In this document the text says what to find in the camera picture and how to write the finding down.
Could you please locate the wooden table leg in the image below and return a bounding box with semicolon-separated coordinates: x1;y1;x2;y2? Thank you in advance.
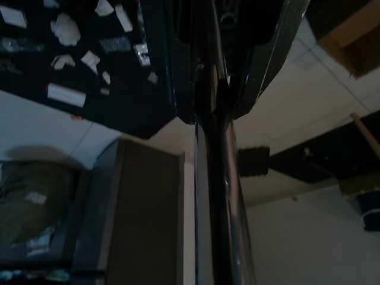
349;112;380;167

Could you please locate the grey refrigerator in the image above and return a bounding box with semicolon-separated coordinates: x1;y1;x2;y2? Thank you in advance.
72;138;186;285

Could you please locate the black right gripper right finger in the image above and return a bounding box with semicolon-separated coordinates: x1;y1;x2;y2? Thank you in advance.
218;0;312;120

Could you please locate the white crumpled tissue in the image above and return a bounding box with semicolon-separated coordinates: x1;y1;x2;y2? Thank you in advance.
49;12;81;46

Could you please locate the small clear plastic bottle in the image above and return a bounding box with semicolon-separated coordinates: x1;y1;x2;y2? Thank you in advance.
0;36;46;55

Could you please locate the open cardboard box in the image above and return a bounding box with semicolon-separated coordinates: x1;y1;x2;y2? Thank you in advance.
317;0;380;80

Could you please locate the dark blue bin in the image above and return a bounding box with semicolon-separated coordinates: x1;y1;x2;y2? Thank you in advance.
357;189;380;232

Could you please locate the white paper strip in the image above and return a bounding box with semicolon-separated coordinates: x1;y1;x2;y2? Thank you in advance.
114;2;134;33

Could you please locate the metal pole broom white head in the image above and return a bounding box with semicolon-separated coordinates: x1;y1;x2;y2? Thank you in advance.
192;64;258;285

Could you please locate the small white box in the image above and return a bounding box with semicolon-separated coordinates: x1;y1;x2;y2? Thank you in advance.
0;5;28;30

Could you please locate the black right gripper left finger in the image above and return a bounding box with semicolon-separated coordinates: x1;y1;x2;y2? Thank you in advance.
141;0;220;125

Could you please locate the shiny foil packet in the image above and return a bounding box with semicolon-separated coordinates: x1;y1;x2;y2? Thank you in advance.
133;43;151;67

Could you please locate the grey mesh pouch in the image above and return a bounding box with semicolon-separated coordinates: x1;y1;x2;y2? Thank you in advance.
99;36;131;54

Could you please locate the white rectangular box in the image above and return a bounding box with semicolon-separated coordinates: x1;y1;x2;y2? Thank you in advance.
46;82;87;108

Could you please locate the large black floor mat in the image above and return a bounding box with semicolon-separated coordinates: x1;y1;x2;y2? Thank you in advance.
0;0;179;141

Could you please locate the large green sack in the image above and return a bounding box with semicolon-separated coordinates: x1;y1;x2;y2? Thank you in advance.
0;160;77;247

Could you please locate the wide black foam mat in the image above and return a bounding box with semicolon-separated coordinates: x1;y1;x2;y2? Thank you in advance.
268;114;380;182

